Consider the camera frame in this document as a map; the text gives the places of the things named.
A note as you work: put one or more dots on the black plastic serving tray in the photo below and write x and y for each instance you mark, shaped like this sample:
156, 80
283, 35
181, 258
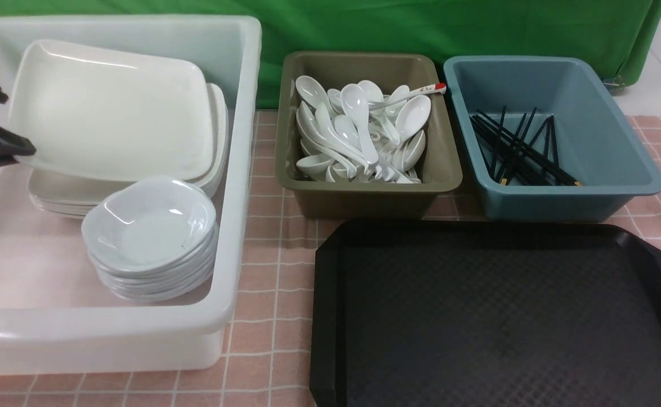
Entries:
434, 313

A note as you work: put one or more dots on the blue plastic bin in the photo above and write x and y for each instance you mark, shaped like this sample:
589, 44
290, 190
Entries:
597, 144

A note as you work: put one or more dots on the pile of black chopsticks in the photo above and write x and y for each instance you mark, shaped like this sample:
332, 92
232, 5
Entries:
527, 155

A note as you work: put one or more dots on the pink checkered tablecloth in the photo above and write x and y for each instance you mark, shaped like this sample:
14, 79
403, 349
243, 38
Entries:
265, 353

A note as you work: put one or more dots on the green cloth backdrop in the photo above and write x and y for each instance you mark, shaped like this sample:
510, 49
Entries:
613, 37

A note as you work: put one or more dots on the pile of white spoons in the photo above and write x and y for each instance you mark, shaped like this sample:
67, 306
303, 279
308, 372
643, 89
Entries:
330, 148

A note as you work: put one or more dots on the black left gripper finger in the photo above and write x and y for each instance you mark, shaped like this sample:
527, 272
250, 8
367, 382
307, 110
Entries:
12, 145

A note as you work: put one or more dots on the large white square plate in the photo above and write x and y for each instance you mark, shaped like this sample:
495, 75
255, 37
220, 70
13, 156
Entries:
111, 115

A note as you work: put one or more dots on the white ceramic spoon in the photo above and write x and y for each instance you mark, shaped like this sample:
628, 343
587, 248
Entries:
355, 106

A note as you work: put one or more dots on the stacked white square plates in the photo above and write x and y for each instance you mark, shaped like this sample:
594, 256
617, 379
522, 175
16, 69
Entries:
75, 196

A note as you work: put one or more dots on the olive green plastic bin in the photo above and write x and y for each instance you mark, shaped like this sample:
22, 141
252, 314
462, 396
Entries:
438, 168

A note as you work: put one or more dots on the white bowl tray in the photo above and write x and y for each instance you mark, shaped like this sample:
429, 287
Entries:
148, 225

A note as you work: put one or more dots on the large white plastic tub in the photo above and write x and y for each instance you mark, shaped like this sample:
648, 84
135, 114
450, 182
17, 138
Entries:
56, 317

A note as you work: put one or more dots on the red-tipped white spoon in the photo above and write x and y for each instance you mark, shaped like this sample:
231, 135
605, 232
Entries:
425, 90

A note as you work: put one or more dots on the stacked white bowls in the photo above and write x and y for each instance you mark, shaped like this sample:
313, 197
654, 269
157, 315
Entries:
163, 285

